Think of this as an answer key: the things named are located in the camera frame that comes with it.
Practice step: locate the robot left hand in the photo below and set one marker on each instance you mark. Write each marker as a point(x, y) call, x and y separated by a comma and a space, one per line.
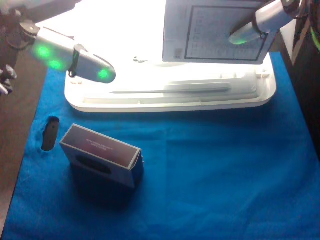
point(7, 75)

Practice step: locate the small purple white box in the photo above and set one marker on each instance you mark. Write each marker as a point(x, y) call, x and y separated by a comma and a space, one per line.
point(100, 147)

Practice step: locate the dark calculator box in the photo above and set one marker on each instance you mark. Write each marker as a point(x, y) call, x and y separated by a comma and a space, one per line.
point(207, 32)

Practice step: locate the white plastic tray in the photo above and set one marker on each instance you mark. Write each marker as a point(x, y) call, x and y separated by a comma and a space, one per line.
point(175, 102)

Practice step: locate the blue cloth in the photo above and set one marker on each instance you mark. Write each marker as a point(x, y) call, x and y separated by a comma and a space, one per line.
point(200, 175)

